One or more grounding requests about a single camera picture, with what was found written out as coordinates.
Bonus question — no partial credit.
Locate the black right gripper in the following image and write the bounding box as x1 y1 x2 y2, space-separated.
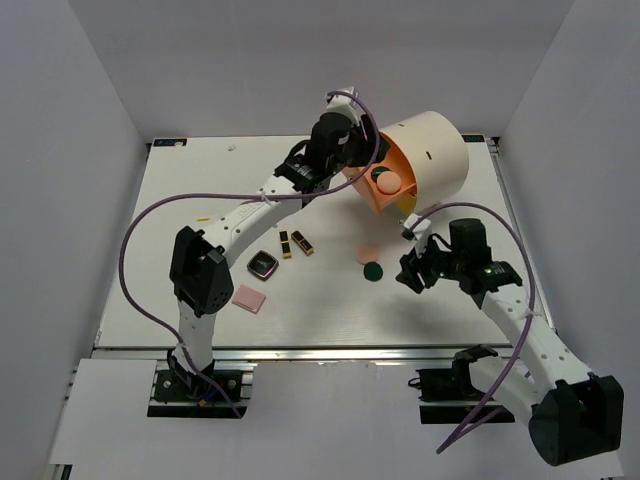
395 233 464 294

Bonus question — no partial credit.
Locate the orange top drawer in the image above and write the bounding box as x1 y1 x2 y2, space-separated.
352 133 417 218

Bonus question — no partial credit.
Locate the dark green powder puff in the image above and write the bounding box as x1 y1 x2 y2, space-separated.
363 261 384 282

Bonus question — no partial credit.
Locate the gold black lipstick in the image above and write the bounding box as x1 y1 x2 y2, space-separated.
279 230 292 259
291 230 314 256

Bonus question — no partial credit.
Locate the peach round powder puff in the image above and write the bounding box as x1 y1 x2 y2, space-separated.
376 171 402 195

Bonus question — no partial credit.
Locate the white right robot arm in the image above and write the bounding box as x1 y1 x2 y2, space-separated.
396 214 624 466

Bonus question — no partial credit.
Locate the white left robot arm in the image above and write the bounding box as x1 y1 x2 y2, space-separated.
168 112 389 399

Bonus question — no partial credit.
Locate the pink square makeup sponge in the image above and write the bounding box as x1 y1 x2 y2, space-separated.
231 285 266 314

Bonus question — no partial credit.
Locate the round cream drawer organizer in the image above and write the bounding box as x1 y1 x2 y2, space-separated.
380 111 469 214

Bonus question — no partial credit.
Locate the black square compact case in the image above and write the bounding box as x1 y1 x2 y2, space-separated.
247 250 279 281

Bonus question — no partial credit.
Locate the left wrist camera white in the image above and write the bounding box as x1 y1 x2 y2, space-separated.
325 86 359 124

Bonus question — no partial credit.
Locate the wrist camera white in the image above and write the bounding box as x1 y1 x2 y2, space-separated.
402 213 431 256
325 86 359 124

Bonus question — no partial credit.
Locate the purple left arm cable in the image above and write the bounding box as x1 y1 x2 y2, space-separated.
117 89 384 419

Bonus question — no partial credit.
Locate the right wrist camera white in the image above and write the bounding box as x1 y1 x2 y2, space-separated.
402 213 431 256

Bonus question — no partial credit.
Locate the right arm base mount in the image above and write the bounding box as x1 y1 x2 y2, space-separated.
407 345 498 425

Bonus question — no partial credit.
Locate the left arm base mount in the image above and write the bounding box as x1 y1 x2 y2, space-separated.
147 366 253 420

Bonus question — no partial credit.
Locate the aluminium table front rail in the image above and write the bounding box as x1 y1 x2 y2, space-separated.
89 344 541 364

